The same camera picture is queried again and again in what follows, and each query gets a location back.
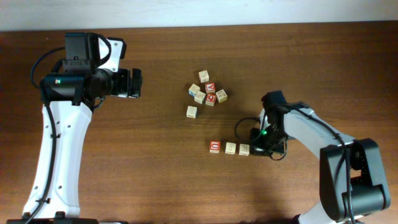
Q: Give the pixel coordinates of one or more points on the red letter U block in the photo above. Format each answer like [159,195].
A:
[215,147]

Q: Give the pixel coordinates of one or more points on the red letter V block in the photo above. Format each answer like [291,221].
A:
[210,88]

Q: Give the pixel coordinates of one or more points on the wooden block lower left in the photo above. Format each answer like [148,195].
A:
[192,112]

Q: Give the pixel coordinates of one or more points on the red letter Q block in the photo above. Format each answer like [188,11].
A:
[210,99]

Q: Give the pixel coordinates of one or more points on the wooden block green side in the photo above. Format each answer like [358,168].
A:
[230,148]

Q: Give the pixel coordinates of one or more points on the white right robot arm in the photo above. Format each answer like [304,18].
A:
[353,183]

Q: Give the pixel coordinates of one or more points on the wooden block top middle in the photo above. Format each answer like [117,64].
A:
[203,76]

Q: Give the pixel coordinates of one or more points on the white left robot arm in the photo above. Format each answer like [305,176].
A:
[76,86]

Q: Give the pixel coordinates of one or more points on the wooden block yellow side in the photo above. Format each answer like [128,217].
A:
[221,96]

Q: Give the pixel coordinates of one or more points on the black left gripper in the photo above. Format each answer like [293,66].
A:
[123,89]

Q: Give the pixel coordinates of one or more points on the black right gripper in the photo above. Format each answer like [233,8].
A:
[263,147]

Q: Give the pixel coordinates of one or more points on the plain wooden block centre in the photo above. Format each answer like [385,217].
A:
[200,97]

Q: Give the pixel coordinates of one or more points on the wooden letter X block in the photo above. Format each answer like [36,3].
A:
[244,149]

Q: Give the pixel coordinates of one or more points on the wooden block blue side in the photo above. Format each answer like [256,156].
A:
[193,90]

